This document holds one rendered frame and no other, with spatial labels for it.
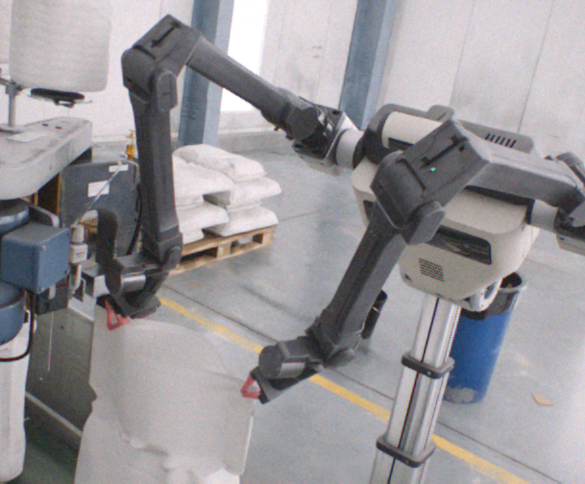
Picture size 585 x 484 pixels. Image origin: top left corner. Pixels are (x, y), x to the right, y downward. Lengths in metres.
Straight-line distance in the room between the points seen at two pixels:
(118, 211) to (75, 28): 0.54
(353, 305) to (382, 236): 0.17
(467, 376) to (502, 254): 2.17
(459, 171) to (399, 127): 0.43
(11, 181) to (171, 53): 0.33
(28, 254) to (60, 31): 0.37
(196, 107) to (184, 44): 6.38
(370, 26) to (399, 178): 9.14
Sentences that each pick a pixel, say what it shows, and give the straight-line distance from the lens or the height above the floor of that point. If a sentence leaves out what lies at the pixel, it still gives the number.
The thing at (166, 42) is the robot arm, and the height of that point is 1.64.
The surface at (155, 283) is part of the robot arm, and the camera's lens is 1.43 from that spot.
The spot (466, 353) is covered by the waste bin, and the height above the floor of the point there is 0.28.
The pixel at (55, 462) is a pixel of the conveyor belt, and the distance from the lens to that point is 2.20.
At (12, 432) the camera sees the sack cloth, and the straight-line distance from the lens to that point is 2.09.
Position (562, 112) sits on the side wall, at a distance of 9.24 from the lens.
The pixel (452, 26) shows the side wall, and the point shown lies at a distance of 9.76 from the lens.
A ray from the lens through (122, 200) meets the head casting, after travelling 1.63.
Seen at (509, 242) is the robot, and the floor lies 1.37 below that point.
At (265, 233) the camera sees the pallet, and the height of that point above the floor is 0.10.
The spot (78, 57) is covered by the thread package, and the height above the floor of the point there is 1.59.
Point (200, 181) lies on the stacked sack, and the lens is 4.41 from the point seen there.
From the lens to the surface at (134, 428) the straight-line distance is 1.50.
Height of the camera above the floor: 1.72
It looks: 19 degrees down
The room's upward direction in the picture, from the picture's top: 10 degrees clockwise
